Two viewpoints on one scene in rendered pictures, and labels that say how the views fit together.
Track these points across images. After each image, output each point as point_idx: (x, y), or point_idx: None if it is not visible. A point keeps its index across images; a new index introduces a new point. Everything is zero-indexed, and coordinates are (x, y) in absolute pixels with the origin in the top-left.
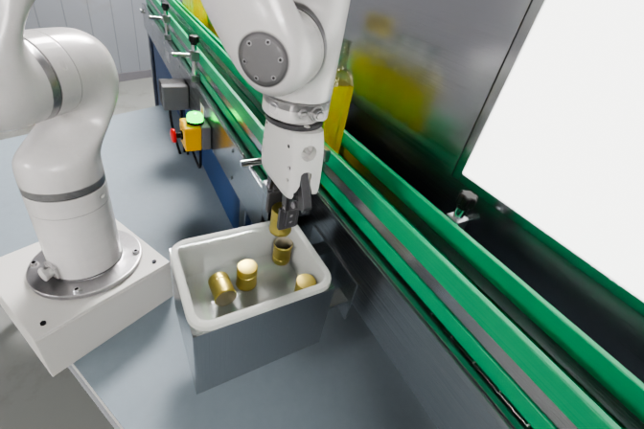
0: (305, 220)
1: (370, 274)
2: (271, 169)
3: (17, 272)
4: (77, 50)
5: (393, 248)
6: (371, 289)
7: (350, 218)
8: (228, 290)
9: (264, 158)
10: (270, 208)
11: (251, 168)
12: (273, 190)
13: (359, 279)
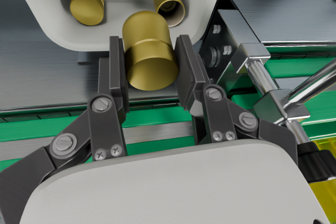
0: (198, 51)
1: (61, 88)
2: (197, 210)
3: None
4: None
5: (54, 136)
6: (53, 75)
7: (141, 107)
8: None
9: (281, 194)
10: (179, 50)
11: (315, 44)
12: (194, 96)
13: (77, 70)
